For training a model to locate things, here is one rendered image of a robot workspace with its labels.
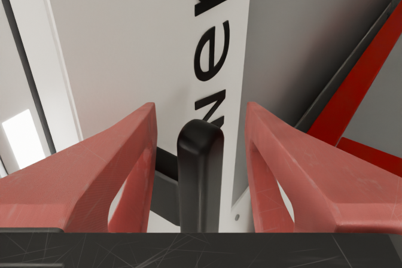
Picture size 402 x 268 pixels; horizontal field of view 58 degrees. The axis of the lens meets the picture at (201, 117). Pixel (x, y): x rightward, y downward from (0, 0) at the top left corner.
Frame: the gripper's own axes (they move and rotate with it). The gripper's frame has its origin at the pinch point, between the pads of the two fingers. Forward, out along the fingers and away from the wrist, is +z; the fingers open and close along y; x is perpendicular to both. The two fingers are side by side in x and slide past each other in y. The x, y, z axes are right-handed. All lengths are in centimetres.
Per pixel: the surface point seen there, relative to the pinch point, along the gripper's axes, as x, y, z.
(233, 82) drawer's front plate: 2.3, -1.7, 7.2
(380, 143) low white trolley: 14.0, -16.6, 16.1
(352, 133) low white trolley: 14.0, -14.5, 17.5
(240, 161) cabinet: 13.4, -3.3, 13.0
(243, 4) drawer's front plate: -1.8, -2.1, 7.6
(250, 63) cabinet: 4.2, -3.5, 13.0
